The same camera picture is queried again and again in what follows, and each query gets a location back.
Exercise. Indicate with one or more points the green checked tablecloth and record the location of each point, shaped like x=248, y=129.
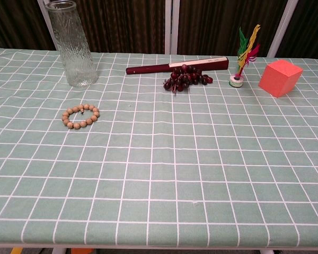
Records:
x=159, y=172

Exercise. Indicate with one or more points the dark red grape bunch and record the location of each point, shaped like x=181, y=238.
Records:
x=183, y=79

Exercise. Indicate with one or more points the dark red folded fan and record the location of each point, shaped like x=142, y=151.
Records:
x=148, y=69

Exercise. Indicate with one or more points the colourful feather shuttlecock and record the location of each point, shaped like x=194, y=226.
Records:
x=236, y=80

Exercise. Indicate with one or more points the dark pleated partition panel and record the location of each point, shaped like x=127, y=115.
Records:
x=10, y=21
x=312, y=26
x=122, y=26
x=214, y=26

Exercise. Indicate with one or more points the tall textured glass vase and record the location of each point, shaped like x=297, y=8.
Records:
x=74, y=53

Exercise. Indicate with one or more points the orange cube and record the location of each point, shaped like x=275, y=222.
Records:
x=279, y=79

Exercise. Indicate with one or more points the orange floor object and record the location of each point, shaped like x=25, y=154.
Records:
x=80, y=251

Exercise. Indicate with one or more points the yellow floor tape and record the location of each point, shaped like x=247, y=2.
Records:
x=16, y=250

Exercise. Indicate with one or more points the white table frame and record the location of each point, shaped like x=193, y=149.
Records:
x=58, y=250

